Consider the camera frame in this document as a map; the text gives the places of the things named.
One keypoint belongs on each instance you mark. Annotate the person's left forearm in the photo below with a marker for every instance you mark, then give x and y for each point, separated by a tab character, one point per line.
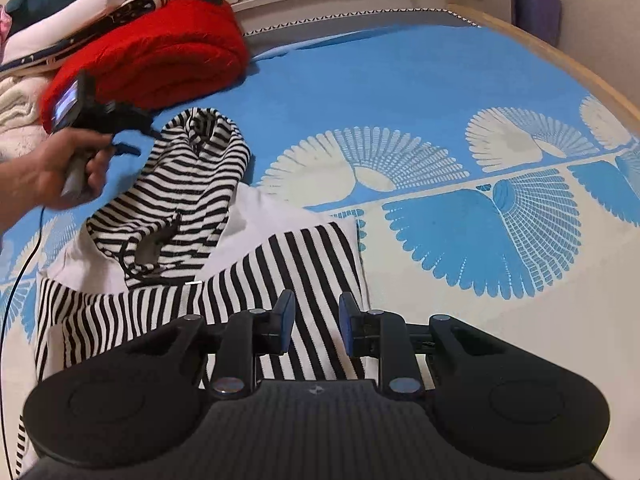
7	205

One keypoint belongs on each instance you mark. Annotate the white pillow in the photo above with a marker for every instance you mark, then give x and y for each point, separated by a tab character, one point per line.
55	30

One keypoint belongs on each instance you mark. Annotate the black white striped hoodie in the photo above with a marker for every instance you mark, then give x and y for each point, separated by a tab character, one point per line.
165	185

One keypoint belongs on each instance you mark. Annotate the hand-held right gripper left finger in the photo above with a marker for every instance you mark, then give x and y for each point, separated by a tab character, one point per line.
286	317

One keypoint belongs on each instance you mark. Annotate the grey trimmed bed sheet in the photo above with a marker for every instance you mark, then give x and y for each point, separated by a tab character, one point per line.
300	34

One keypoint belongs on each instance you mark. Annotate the person's left hand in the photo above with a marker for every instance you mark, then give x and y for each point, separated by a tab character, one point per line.
42	172

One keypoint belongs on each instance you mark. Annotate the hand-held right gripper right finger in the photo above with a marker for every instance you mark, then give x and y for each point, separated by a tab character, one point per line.
347	322

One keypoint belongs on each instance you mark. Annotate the wooden bed frame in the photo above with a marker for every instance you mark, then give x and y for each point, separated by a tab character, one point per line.
550	59

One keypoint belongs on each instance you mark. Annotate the red fuzzy blanket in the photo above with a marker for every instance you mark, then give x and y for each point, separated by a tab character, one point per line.
165	55

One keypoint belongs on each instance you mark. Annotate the blue fan pattern bedspread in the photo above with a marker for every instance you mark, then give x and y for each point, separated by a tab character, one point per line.
400	85

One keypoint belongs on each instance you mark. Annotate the cream fuzzy blanket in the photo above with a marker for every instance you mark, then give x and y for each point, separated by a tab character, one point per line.
15	105

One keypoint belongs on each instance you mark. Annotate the pink cloth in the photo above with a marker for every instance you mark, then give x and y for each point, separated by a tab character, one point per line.
4	27

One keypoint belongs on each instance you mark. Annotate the stack of folded bedding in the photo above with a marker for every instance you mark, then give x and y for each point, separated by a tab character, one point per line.
116	15

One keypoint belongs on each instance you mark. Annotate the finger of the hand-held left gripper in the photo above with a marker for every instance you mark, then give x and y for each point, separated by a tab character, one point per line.
154	133
125	149

